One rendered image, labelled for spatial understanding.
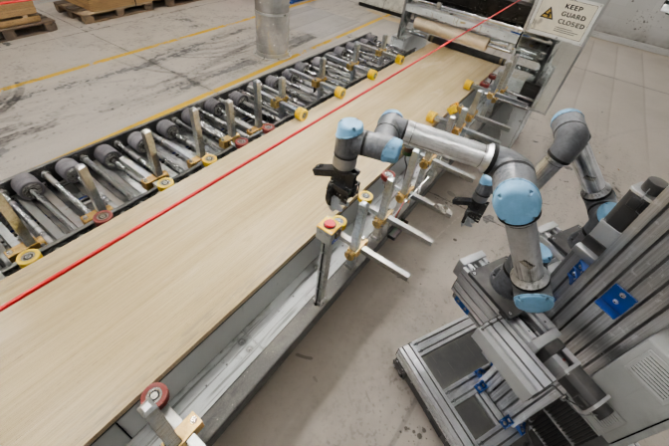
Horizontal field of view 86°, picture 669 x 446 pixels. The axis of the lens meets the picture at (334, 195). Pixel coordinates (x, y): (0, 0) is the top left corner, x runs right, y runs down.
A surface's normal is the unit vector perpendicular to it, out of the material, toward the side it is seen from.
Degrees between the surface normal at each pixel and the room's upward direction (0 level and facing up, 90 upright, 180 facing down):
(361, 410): 0
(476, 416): 0
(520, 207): 83
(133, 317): 0
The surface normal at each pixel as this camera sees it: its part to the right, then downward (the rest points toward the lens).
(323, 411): 0.11, -0.73
